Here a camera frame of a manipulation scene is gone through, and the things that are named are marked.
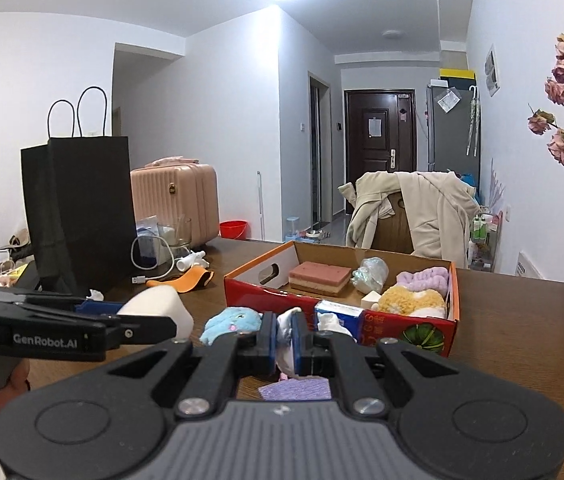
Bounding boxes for glass beaker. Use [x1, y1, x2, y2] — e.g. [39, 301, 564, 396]
[157, 217, 193, 253]

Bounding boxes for pale purple dried stems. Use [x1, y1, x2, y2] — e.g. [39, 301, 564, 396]
[488, 157, 506, 211]

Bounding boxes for folded white umbrella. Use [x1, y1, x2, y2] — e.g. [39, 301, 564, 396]
[466, 86, 481, 157]

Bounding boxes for purple square cloth pad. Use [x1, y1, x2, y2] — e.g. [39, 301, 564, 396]
[257, 377, 331, 402]

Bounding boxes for grey refrigerator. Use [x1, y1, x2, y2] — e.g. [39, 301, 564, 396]
[426, 79, 480, 176]

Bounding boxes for black paper bag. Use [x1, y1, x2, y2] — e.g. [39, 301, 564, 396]
[20, 86, 136, 297]

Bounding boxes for wooden chair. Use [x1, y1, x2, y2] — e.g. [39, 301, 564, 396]
[371, 195, 415, 255]

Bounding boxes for white mop pole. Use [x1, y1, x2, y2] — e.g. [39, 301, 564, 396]
[256, 171, 266, 242]

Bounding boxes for dark wooden doorway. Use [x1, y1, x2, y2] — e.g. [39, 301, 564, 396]
[309, 72, 334, 226]

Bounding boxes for purple fluffy headband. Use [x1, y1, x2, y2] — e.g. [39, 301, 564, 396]
[396, 266, 450, 306]

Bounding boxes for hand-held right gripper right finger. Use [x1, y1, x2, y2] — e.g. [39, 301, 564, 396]
[293, 311, 488, 419]

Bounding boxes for white wall heater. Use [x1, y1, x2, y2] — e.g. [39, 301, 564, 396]
[516, 250, 549, 281]

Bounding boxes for dark entrance door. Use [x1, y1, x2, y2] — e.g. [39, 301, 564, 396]
[344, 89, 417, 215]

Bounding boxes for red basin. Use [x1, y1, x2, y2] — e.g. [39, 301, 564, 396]
[219, 220, 249, 240]

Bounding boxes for white soft cloth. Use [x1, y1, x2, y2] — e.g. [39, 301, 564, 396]
[276, 306, 313, 381]

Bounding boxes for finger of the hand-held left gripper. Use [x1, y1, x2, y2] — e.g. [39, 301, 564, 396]
[106, 316, 178, 350]
[0, 295, 123, 322]

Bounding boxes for white plastic nozzle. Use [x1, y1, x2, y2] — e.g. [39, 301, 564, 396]
[176, 251, 209, 270]

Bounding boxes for red cardboard box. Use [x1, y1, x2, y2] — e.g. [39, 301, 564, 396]
[223, 240, 461, 358]

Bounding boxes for yellow white hamster plush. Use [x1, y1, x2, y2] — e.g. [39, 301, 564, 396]
[378, 285, 448, 318]

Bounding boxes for pink layered sponge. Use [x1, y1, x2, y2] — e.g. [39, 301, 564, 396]
[288, 261, 353, 296]

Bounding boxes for orange strap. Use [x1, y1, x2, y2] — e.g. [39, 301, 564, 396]
[146, 269, 215, 292]

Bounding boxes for blue white tissue pack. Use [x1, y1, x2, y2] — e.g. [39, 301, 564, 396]
[314, 300, 364, 343]

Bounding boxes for blue white device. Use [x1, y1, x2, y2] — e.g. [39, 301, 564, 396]
[136, 215, 178, 268]

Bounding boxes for yellow black box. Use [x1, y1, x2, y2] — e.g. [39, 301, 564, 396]
[438, 67, 477, 81]

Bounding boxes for storage shelf with bottles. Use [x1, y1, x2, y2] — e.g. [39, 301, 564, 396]
[466, 205, 504, 272]

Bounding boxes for wall poster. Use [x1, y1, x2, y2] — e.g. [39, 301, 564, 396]
[483, 44, 503, 98]

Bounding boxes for light blue plush toy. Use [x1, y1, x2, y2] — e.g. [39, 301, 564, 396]
[199, 307, 264, 347]

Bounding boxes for white usb cable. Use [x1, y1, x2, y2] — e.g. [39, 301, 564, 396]
[130, 234, 178, 285]

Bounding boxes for white round sponge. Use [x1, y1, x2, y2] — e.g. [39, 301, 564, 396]
[117, 285, 195, 341]

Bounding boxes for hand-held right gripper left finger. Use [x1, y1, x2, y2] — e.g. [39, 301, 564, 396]
[77, 311, 279, 419]

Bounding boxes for pink suitcase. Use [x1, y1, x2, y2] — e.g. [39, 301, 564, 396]
[130, 162, 219, 251]

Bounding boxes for pink cloth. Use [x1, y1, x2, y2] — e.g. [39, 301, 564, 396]
[146, 156, 198, 169]

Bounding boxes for clear bag on refrigerator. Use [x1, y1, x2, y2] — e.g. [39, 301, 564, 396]
[436, 87, 462, 113]

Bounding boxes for beige coat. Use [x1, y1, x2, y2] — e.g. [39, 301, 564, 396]
[338, 170, 480, 270]

